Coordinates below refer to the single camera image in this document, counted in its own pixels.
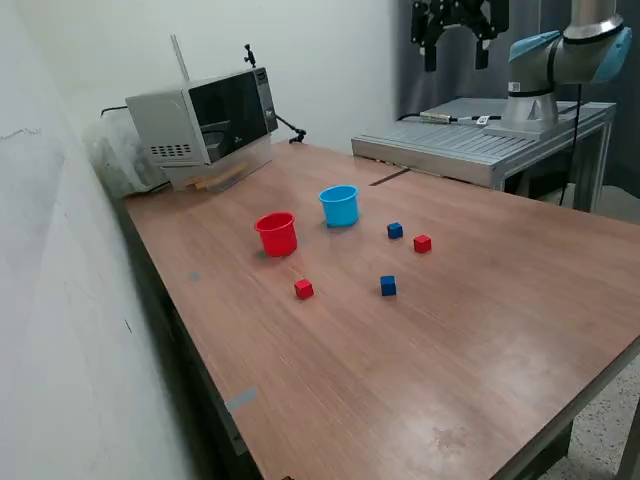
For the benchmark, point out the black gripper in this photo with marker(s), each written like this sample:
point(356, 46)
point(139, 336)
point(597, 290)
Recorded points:
point(457, 10)

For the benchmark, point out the blue cube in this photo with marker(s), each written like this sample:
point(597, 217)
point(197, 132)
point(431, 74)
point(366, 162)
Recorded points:
point(395, 230)
point(388, 285)

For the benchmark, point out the red cube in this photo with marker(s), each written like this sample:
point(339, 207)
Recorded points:
point(422, 243)
point(303, 289)

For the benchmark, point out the aluminium robot base platform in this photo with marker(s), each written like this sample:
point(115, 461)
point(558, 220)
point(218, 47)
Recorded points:
point(450, 145)

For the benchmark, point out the dark tape strip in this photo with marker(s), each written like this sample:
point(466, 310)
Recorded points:
point(390, 177)

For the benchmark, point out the blue cup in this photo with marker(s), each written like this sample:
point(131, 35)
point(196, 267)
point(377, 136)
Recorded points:
point(341, 207)

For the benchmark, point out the red cup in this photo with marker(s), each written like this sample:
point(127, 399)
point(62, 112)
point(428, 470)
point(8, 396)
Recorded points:
point(276, 237)

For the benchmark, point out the wooden sticks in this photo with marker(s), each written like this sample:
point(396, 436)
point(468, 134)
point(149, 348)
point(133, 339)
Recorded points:
point(215, 180)

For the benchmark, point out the thin white rod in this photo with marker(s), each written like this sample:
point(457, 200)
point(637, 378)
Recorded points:
point(180, 57)

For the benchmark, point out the silver microwave oven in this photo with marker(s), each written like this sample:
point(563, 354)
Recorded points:
point(165, 125)

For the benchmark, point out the small blue tape mark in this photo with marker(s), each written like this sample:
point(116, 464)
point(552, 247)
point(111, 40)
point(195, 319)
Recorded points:
point(194, 275)

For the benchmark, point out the grey tape piece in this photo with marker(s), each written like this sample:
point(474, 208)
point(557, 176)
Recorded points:
point(241, 399)

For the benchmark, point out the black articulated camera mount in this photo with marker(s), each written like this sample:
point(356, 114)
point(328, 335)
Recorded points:
point(296, 134)

